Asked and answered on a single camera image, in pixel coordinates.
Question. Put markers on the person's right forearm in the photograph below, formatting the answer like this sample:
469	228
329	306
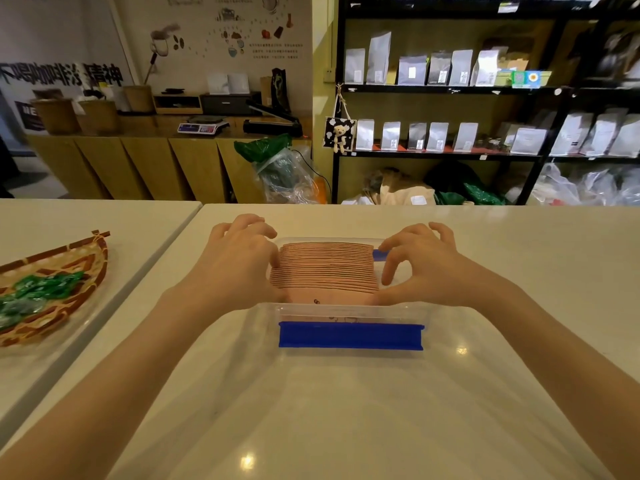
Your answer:
560	354

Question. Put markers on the person's left thumb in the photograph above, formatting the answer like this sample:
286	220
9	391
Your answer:
278	284

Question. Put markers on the person's left middle finger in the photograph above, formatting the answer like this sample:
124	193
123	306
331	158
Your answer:
247	220

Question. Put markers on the clear plastic box blue latches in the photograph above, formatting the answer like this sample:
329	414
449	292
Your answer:
350	337

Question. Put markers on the person's left hand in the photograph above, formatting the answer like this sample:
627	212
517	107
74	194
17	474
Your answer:
227	272

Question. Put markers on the black metal shelf rack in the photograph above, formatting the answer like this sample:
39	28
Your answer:
345	9

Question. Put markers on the beige paper bag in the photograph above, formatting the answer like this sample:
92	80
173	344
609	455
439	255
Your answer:
405	189

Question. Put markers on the coffee illustration wall poster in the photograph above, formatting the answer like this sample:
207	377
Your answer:
225	34

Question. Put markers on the clear plastic bag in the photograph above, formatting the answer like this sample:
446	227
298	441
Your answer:
287	179

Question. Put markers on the pile of green wrapped candies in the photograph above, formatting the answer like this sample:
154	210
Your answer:
35	294

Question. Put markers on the green plastic bag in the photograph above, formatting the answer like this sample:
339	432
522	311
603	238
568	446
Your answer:
262	147

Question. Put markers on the person's right hand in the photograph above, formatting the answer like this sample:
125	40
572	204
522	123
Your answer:
430	274

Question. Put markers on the row of white coffee pouches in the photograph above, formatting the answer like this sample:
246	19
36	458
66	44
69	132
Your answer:
440	137
415	69

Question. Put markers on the black printer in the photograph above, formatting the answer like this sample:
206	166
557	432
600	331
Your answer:
230	104

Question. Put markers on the hanging bag with plush bear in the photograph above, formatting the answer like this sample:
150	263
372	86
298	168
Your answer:
340	134

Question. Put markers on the person's right thumb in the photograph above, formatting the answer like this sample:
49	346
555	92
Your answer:
389	272

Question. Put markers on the white standing cards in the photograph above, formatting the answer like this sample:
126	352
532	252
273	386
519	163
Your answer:
228	83

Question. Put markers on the wooden counter cabinet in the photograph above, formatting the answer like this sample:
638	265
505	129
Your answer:
150	164

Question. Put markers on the wall socket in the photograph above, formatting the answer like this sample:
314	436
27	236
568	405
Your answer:
328	75

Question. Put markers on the black patterned pouch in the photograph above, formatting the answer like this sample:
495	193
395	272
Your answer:
281	92

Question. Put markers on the black heat sealer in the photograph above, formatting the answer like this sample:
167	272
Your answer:
272	127

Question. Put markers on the dark green bag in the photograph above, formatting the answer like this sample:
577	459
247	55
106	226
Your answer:
460	187

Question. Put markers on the stack of pink paper packets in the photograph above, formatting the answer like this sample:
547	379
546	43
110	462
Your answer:
327	269

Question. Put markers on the person's right middle finger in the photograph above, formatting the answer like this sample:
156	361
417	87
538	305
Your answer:
415	230

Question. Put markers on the white banner with black lettering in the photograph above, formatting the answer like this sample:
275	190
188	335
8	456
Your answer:
55	64

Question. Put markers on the person's left forearm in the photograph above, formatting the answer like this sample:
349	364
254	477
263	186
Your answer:
125	374

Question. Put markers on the green colourful flat box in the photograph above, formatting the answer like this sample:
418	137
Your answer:
527	78

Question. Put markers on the wooden bucket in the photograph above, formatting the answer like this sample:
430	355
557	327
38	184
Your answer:
139	98
56	117
100	118

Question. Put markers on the small wooden shelf box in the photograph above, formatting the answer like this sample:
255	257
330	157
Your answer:
177	103

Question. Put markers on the white digital scale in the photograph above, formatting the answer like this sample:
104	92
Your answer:
200	127

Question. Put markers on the woven bamboo basket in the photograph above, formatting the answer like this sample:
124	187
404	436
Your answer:
75	274

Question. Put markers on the heap of clear plastic bags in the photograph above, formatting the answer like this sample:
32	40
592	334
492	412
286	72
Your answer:
585	187

